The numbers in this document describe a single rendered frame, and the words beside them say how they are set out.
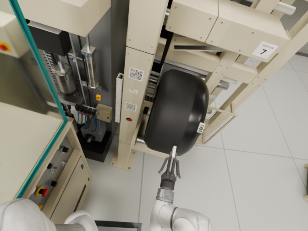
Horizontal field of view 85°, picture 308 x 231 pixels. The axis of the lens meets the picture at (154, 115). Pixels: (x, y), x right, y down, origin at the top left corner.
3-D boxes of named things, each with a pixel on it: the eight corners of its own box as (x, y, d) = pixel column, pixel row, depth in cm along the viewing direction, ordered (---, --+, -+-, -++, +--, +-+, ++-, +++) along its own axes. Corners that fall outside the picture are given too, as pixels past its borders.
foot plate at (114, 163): (109, 165, 206) (109, 165, 204) (117, 145, 221) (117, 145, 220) (130, 171, 207) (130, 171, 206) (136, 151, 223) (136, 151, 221)
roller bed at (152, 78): (133, 92, 159) (136, 68, 135) (137, 82, 167) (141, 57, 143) (153, 98, 160) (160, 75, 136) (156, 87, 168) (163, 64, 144)
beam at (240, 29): (164, 30, 92) (172, 0, 80) (171, 10, 106) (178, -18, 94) (267, 64, 95) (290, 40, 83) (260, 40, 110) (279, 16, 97)
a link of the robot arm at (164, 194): (157, 199, 81) (160, 186, 84) (154, 198, 90) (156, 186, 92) (175, 204, 82) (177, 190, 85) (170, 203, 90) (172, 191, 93)
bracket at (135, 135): (129, 146, 135) (131, 141, 127) (142, 108, 158) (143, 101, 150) (134, 147, 135) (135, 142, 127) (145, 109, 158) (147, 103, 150)
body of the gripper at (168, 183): (176, 191, 85) (179, 173, 89) (160, 186, 85) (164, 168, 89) (172, 191, 92) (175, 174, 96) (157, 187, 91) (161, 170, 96)
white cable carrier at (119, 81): (115, 121, 133) (116, 78, 94) (117, 116, 136) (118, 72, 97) (120, 123, 133) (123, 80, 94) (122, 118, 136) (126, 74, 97)
